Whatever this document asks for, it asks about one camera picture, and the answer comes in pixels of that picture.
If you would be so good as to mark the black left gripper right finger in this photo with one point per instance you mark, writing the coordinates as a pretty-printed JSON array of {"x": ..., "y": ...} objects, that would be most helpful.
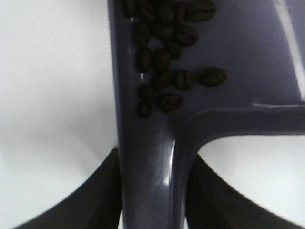
[{"x": 214, "y": 204}]

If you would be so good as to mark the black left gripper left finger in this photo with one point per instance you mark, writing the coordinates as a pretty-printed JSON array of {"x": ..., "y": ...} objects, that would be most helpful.
[{"x": 47, "y": 195}]

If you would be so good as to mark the grey plastic dustpan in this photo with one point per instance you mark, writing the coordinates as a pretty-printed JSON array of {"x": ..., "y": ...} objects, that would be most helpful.
[{"x": 262, "y": 95}]

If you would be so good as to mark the pile of coffee beans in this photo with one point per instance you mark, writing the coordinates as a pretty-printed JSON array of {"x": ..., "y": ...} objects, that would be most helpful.
[{"x": 160, "y": 38}]

